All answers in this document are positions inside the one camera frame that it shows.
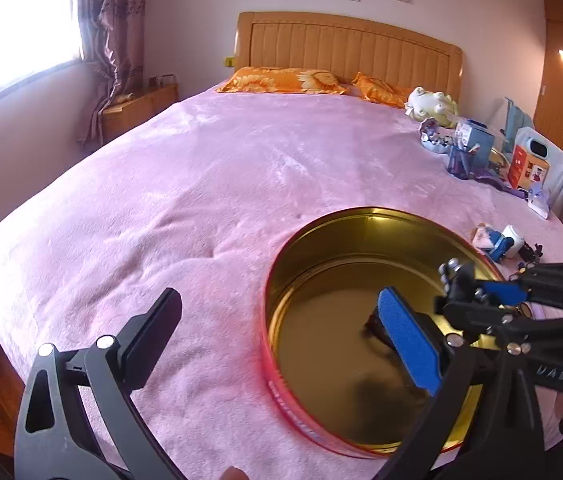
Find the large orange flower pillow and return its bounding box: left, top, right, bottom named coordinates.
left=216, top=66, right=349, bottom=96

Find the blue cardboard box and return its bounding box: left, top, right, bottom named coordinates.
left=455, top=120, right=495, bottom=169

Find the red white printed box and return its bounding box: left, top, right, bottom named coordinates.
left=507, top=144, right=551, bottom=191

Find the window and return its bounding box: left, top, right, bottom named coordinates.
left=0, top=0, right=85, bottom=122

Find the mauve curtain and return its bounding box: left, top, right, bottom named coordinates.
left=76, top=0, right=155, bottom=147

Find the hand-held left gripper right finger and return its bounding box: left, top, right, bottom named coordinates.
left=376, top=287, right=547, bottom=480

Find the gold round tin lid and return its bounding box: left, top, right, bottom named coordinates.
left=489, top=149, right=513, bottom=172

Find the round red gold tin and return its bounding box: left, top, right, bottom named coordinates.
left=262, top=206, right=508, bottom=461

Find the pale yellow plush toy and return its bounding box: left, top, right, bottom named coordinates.
left=404, top=86, right=460, bottom=129

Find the small orange flower pillow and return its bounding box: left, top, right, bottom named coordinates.
left=351, top=72, right=415, bottom=109

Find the wooden nightstand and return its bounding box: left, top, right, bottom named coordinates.
left=100, top=82, right=180, bottom=144

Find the white purple figurine ornament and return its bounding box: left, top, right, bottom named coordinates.
left=419, top=117, right=455, bottom=154

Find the purple hairbrush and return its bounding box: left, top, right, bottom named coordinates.
left=475, top=169, right=528, bottom=199

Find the black rhinestone hair clip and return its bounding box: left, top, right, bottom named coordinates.
left=515, top=242, right=545, bottom=267

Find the wooden bed headboard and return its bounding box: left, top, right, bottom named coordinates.
left=236, top=11, right=463, bottom=102

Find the white tissue pack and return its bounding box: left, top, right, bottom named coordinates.
left=526, top=185, right=555, bottom=220

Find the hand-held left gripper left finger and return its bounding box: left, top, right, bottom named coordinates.
left=14, top=288, right=183, bottom=480

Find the pink fleece blanket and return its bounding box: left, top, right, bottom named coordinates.
left=0, top=82, right=563, bottom=480

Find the light blue alarm clock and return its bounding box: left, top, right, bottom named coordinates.
left=515, top=127, right=556, bottom=162

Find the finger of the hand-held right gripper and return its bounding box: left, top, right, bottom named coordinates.
left=435, top=259, right=563, bottom=348
left=479, top=264, right=563, bottom=309

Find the blue mesh pen holder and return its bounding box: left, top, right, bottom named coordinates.
left=447, top=144, right=475, bottom=180

